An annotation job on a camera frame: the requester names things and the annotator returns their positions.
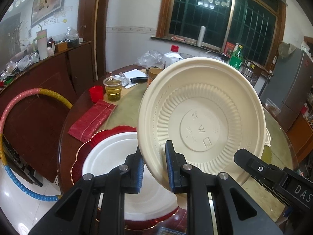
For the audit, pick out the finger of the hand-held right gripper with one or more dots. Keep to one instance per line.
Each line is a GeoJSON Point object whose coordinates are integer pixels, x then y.
{"type": "Point", "coordinates": [254, 164]}

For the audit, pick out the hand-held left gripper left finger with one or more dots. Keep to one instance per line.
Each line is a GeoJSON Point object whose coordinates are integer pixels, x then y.
{"type": "Point", "coordinates": [139, 173]}

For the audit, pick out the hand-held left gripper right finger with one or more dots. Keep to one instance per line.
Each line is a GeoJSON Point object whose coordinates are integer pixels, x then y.
{"type": "Point", "coordinates": [172, 171]}

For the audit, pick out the ribbed cream bowl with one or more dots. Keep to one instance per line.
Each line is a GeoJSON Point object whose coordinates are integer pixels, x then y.
{"type": "Point", "coordinates": [205, 127]}

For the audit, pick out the white plate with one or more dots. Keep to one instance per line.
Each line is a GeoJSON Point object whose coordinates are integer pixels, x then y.
{"type": "Point", "coordinates": [107, 159]}

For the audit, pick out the red gold-rimmed plate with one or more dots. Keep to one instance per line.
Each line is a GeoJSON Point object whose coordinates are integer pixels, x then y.
{"type": "Point", "coordinates": [97, 137]}

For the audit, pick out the red plastic packet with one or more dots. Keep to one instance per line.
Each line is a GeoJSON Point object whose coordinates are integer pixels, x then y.
{"type": "Point", "coordinates": [93, 120]}

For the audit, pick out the grey refrigerator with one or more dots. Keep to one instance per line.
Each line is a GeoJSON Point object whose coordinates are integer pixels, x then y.
{"type": "Point", "coordinates": [291, 85]}

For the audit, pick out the clear cup of tea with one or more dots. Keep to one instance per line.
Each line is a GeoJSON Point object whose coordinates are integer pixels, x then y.
{"type": "Point", "coordinates": [113, 90]}

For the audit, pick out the steel thermos flask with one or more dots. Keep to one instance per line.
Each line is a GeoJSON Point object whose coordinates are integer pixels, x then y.
{"type": "Point", "coordinates": [249, 74]}

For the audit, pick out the red cup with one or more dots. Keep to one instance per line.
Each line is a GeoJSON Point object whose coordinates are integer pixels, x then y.
{"type": "Point", "coordinates": [96, 94]}

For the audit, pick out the black remote control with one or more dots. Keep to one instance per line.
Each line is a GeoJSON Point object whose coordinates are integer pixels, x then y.
{"type": "Point", "coordinates": [139, 80]}

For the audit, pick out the brown jar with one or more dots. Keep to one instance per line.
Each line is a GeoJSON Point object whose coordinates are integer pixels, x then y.
{"type": "Point", "coordinates": [154, 76]}

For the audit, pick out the wooden chair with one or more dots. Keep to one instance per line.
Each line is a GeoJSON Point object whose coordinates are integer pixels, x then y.
{"type": "Point", "coordinates": [259, 66]}

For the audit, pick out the white paper sheet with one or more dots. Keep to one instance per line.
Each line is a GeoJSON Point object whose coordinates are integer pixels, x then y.
{"type": "Point", "coordinates": [134, 74]}

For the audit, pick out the green glass bottle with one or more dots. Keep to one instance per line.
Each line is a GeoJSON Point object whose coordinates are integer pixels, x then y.
{"type": "Point", "coordinates": [236, 60]}

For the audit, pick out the red-capped plastic jug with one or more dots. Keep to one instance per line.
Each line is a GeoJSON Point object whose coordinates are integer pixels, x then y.
{"type": "Point", "coordinates": [171, 58]}

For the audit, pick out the clear plastic bag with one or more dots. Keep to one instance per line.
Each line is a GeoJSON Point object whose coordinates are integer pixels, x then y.
{"type": "Point", "coordinates": [150, 58]}

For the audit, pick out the multicoloured hula hoop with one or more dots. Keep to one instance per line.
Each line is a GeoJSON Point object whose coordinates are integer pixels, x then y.
{"type": "Point", "coordinates": [52, 93]}

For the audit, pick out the white plastic roll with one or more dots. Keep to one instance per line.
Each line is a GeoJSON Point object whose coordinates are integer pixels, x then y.
{"type": "Point", "coordinates": [201, 35]}

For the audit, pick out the dark wooden sideboard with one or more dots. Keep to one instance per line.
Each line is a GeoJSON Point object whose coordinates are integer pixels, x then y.
{"type": "Point", "coordinates": [36, 78]}

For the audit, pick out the small wooden box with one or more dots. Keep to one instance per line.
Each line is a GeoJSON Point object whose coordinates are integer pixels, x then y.
{"type": "Point", "coordinates": [61, 46]}

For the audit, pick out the dark medicine bottle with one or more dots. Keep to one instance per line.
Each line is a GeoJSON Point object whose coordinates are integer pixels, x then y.
{"type": "Point", "coordinates": [50, 43]}

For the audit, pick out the white tumbler with straw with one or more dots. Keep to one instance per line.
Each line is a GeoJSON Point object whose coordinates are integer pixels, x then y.
{"type": "Point", "coordinates": [42, 45]}

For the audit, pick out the wooden framed window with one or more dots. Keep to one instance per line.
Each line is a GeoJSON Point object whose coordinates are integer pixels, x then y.
{"type": "Point", "coordinates": [195, 12]}

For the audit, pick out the brown wooden door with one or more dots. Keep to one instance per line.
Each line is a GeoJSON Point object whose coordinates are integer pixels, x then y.
{"type": "Point", "coordinates": [88, 17]}

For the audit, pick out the framed wall picture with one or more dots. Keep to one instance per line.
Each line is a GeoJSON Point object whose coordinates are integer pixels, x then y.
{"type": "Point", "coordinates": [49, 1]}

